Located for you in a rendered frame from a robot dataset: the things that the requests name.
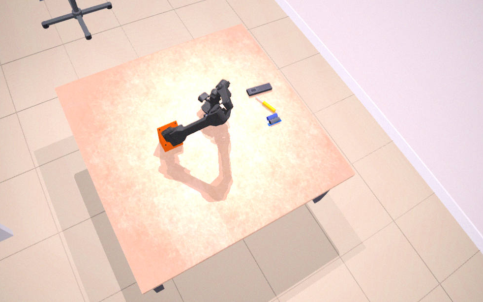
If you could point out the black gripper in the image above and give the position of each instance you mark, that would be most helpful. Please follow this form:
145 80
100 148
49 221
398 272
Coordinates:
204 96

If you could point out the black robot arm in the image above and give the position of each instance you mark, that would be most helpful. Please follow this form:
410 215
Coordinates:
215 116

